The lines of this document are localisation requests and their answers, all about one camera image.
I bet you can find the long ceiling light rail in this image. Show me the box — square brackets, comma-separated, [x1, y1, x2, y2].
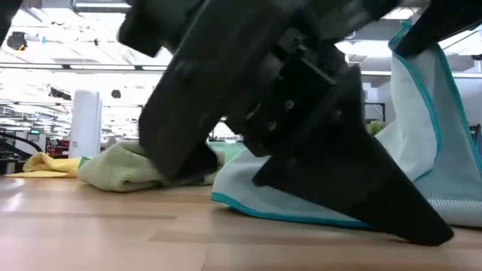
[0, 62, 169, 72]

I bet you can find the black ceiling cable reel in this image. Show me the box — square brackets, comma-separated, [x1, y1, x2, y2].
[7, 32, 28, 52]

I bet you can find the light blue teal-edged towel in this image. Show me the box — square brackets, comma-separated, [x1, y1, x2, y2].
[210, 20, 482, 229]

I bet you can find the pale green microfiber towel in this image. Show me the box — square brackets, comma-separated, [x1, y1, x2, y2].
[77, 141, 227, 193]

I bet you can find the yellow microfiber towel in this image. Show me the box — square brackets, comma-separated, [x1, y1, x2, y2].
[5, 152, 91, 178]

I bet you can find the white building pillar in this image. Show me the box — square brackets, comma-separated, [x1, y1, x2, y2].
[69, 89, 103, 158]

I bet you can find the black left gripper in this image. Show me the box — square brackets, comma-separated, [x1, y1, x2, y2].
[225, 0, 455, 234]

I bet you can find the green plant in grey pot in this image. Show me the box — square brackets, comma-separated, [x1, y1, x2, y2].
[365, 120, 387, 136]

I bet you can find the black metal frame stand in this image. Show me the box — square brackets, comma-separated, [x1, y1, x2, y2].
[363, 102, 387, 123]

